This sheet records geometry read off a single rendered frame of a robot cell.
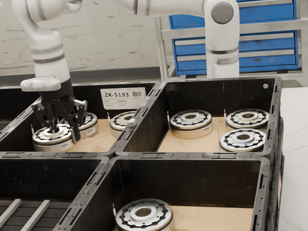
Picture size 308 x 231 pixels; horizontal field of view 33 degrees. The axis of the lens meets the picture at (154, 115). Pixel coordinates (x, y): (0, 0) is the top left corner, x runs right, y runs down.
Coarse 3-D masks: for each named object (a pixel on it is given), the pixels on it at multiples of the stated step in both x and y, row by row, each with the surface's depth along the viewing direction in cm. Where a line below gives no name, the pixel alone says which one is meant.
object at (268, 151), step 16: (176, 80) 135; (192, 80) 133; (208, 80) 131; (224, 80) 130; (240, 80) 129; (256, 80) 128; (272, 96) 116; (144, 112) 119; (272, 112) 112; (272, 128) 102; (128, 144) 106; (272, 144) 97
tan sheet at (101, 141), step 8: (104, 120) 143; (104, 128) 138; (96, 136) 134; (104, 136) 134; (112, 136) 133; (80, 144) 131; (88, 144) 131; (96, 144) 130; (104, 144) 129; (112, 144) 129
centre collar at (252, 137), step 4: (240, 132) 116; (244, 132) 116; (248, 132) 116; (236, 136) 115; (240, 136) 116; (248, 136) 115; (252, 136) 114; (232, 140) 115; (236, 140) 113; (240, 140) 113; (244, 140) 113; (248, 140) 113; (252, 140) 113
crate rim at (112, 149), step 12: (72, 84) 143; (84, 84) 142; (96, 84) 140; (108, 84) 139; (120, 84) 138; (132, 84) 137; (144, 84) 136; (156, 84) 134; (24, 120) 125; (12, 132) 120; (108, 156) 102
